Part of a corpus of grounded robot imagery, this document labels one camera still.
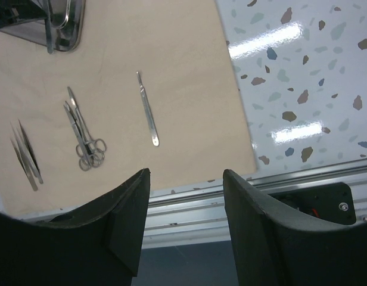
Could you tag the steel instrument tray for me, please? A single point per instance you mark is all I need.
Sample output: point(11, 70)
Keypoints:
point(66, 23)

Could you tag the beige surgical cloth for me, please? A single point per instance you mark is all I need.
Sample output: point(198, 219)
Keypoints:
point(180, 51)

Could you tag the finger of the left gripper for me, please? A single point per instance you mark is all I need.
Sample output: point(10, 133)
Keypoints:
point(14, 13)

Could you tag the steel forceps with rings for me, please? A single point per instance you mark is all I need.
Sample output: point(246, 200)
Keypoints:
point(87, 158)

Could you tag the steel scalpel handle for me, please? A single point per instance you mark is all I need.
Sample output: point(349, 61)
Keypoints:
point(148, 112)

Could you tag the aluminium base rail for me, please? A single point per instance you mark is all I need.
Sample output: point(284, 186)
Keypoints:
point(195, 213)

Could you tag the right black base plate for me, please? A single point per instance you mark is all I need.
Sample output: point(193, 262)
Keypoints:
point(331, 202)

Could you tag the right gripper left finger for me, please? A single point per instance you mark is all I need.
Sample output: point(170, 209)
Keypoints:
point(98, 243)

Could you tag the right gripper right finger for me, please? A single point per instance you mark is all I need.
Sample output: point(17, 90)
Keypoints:
point(275, 244)

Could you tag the steel tweezers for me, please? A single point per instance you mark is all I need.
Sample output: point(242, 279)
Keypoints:
point(22, 158)
point(29, 152)

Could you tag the steel surgical scissors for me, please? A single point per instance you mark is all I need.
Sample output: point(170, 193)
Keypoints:
point(97, 145)

